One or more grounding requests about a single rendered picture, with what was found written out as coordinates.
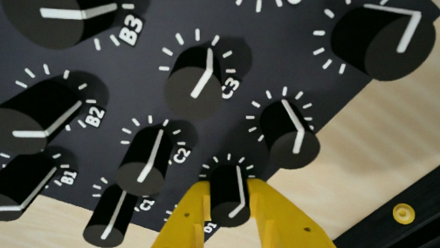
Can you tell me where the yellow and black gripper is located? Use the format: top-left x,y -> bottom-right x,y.
150,178 -> 336,248

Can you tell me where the black control panel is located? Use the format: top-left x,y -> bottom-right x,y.
0,0 -> 440,248

